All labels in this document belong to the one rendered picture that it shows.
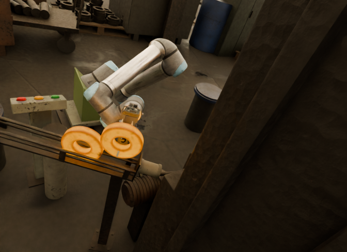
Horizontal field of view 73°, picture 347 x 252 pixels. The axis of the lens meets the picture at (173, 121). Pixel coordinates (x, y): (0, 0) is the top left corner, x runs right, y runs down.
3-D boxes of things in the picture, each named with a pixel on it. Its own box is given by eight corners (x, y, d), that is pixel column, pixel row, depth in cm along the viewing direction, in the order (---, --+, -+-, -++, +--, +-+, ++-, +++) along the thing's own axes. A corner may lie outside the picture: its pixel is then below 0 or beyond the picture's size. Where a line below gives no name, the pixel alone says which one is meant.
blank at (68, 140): (109, 143, 85) (111, 137, 87) (67, 124, 80) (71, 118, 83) (94, 167, 93) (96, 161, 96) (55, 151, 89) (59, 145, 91)
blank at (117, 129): (148, 136, 81) (149, 129, 84) (104, 122, 78) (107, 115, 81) (136, 163, 91) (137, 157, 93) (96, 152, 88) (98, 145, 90)
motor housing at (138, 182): (151, 237, 141) (176, 183, 110) (116, 253, 129) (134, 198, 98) (141, 218, 149) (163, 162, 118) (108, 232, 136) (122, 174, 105)
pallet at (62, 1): (121, 21, 442) (125, -4, 416) (136, 38, 392) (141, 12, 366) (50, 10, 379) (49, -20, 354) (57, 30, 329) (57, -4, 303)
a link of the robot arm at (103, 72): (94, 71, 188) (111, 58, 188) (107, 88, 194) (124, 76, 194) (91, 72, 173) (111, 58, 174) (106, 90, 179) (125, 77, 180)
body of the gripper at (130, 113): (120, 109, 89) (125, 100, 101) (115, 129, 92) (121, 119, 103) (140, 114, 90) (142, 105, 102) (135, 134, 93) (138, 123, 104)
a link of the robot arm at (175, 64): (115, 81, 197) (180, 43, 146) (128, 98, 203) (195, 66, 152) (104, 91, 187) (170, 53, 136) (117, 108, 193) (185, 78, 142)
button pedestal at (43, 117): (66, 177, 156) (68, 103, 120) (24, 189, 142) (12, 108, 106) (60, 160, 165) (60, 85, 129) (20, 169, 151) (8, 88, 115)
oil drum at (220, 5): (222, 53, 463) (242, 6, 411) (200, 53, 428) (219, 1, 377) (204, 41, 497) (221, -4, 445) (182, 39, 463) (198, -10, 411)
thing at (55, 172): (68, 196, 146) (71, 136, 116) (47, 202, 140) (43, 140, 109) (63, 181, 153) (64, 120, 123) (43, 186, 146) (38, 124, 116)
